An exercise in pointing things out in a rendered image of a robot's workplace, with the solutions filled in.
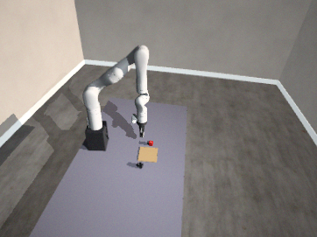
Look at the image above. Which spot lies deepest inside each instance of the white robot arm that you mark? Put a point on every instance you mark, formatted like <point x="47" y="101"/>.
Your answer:
<point x="138" y="57"/>

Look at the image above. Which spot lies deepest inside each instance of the tan flat mat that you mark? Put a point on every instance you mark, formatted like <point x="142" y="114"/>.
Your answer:
<point x="147" y="154"/>

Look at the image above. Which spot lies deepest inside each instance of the black die with white pips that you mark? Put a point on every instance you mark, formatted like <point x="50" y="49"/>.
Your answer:
<point x="140" y="165"/>

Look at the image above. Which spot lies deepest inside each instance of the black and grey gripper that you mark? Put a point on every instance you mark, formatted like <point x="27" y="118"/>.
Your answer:
<point x="141" y="127"/>

